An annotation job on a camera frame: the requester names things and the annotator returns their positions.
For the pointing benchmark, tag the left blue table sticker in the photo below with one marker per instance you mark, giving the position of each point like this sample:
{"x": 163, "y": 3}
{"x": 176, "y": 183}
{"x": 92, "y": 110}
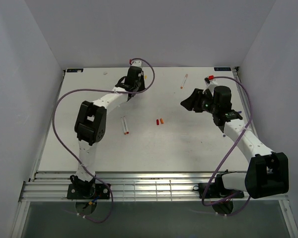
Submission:
{"x": 74, "y": 70}

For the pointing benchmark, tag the orange capped white marker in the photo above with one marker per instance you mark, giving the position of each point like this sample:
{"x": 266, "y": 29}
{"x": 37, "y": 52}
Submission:
{"x": 123, "y": 126}

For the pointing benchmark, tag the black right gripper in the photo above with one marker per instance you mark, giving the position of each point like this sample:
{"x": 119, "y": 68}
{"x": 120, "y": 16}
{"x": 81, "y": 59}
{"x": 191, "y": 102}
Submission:
{"x": 193, "y": 100}

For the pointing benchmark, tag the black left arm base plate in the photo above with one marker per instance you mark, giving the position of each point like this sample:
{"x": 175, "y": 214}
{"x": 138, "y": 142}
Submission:
{"x": 96, "y": 190}

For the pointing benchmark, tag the right blue table sticker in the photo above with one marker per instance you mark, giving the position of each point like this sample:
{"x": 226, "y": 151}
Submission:
{"x": 222, "y": 69}

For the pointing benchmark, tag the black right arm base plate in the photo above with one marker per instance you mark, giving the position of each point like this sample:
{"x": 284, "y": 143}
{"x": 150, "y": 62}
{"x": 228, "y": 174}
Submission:
{"x": 214, "y": 192}

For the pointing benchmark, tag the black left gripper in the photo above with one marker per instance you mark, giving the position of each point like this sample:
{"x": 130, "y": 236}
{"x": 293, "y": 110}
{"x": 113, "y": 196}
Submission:
{"x": 143, "y": 87}

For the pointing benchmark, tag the aluminium front rail frame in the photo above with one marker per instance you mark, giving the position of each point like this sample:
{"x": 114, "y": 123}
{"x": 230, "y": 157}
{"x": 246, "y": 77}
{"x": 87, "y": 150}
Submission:
{"x": 126, "y": 187}

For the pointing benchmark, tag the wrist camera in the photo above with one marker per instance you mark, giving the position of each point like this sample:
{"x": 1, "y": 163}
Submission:
{"x": 136, "y": 63}
{"x": 211, "y": 83}

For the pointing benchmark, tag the peach capped white marker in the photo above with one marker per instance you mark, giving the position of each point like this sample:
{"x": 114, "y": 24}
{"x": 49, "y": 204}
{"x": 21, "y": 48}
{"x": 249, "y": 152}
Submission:
{"x": 184, "y": 81}

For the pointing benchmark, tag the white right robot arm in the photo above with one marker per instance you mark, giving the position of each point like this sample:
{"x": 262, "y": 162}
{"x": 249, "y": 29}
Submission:
{"x": 268, "y": 171}

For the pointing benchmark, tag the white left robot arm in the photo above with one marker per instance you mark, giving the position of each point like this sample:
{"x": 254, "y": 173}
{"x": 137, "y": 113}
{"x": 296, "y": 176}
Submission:
{"x": 90, "y": 124}

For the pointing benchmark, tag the red white marker body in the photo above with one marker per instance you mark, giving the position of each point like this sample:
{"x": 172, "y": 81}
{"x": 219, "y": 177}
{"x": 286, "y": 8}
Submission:
{"x": 125, "y": 125}

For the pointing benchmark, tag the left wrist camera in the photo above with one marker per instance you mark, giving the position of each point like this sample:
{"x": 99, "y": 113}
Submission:
{"x": 136, "y": 63}

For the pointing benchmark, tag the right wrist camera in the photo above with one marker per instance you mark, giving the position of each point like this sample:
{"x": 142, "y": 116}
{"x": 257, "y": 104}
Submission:
{"x": 211, "y": 83}

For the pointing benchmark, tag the blue table sticker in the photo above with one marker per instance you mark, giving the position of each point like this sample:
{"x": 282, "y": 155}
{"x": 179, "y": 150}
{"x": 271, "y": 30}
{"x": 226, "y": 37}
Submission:
{"x": 74, "y": 70}
{"x": 222, "y": 69}

